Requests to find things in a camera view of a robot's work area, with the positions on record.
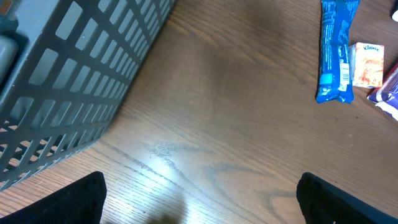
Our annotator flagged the blue Oreo cookie pack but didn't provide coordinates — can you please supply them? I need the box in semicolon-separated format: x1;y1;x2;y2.
316;0;361;103

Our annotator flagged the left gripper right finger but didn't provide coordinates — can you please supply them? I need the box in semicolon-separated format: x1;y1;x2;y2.
296;172;397;224

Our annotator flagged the small orange box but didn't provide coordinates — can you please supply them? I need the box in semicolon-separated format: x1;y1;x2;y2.
349;42;385;88

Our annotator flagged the grey plastic mesh basket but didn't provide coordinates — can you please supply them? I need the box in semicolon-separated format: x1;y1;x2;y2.
1;0;175;190

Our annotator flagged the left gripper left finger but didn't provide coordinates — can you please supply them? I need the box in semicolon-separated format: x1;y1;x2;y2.
1;171;107;224

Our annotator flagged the pink purple liners pack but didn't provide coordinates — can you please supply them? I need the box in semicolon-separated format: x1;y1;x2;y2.
367;65;397;120

